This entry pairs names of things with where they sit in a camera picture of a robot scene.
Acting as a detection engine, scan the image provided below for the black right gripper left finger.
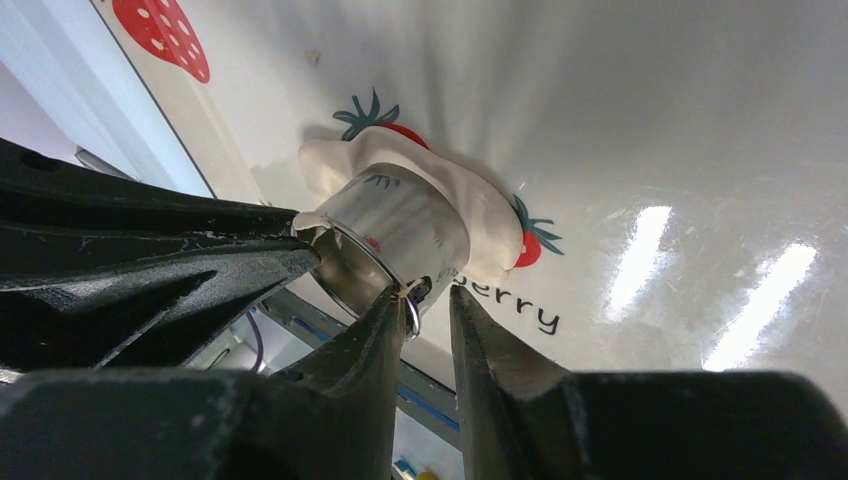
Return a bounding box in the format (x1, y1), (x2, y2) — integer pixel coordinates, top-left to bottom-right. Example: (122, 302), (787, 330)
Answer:
(0, 284), (409, 480)

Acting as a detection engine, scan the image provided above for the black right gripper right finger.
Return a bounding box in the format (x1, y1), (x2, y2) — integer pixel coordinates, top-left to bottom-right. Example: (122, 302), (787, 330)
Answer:
(450, 286), (847, 479)

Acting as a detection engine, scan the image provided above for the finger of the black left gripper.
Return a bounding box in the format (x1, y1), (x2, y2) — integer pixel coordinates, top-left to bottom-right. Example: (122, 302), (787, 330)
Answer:
(1, 140), (299, 290)
(1, 238), (319, 371)

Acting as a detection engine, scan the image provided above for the white dough piece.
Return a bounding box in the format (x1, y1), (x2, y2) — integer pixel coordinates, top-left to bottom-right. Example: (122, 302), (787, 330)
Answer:
(298, 125), (525, 287)

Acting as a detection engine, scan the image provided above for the round metal cutter ring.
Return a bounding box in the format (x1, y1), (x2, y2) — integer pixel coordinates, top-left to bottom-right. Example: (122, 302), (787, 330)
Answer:
(291, 162), (473, 342)

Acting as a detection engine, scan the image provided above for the strawberry print rectangular tray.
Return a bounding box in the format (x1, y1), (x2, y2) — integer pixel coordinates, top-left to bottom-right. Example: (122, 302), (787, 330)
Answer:
(94, 1), (847, 405)

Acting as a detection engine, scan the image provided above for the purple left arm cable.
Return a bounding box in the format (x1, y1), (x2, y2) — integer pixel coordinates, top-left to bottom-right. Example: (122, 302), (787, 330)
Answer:
(243, 311), (266, 374)

